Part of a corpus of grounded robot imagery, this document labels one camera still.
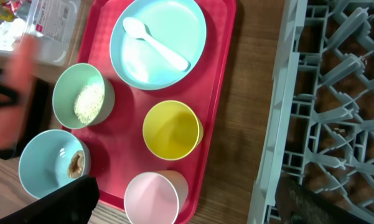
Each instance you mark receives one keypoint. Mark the white tissue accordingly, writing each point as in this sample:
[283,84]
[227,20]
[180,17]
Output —
[11,33]

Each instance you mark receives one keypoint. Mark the light blue bowl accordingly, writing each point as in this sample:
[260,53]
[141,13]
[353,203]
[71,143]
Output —
[45,159]

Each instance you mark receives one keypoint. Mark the yellow cup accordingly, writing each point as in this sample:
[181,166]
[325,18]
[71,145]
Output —
[172,130]

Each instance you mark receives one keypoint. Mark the red serving tray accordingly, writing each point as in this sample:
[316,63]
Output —
[118,152]

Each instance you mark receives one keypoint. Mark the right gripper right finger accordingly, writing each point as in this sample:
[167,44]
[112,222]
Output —
[295,204]

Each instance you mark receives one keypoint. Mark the clear plastic waste bin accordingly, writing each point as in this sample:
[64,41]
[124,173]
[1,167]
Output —
[51,21]

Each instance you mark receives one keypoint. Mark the light blue plate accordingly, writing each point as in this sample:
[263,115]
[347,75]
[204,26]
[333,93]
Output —
[179,25]

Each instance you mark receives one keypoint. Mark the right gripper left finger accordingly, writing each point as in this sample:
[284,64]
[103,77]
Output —
[72,203]

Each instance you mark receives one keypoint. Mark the pink cup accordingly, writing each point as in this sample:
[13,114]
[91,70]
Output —
[155,197]

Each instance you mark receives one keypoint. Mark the white plastic spoon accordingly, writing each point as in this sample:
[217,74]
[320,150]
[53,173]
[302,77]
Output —
[138,30]

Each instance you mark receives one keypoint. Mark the black waste tray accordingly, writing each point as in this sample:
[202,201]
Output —
[34,118]

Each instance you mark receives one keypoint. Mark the green bowl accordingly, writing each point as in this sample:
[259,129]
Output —
[68,87]

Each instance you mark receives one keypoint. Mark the brown mushroom scrap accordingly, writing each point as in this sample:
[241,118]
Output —
[76,165]

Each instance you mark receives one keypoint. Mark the orange carrot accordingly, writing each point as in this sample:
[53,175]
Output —
[19,76]

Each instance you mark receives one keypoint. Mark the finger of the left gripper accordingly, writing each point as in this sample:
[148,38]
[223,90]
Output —
[8,96]

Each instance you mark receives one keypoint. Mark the grey dishwasher rack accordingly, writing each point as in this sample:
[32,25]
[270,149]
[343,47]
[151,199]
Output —
[320,129]

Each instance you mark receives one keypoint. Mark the white rice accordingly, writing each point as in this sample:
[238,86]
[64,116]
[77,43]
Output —
[88,102]

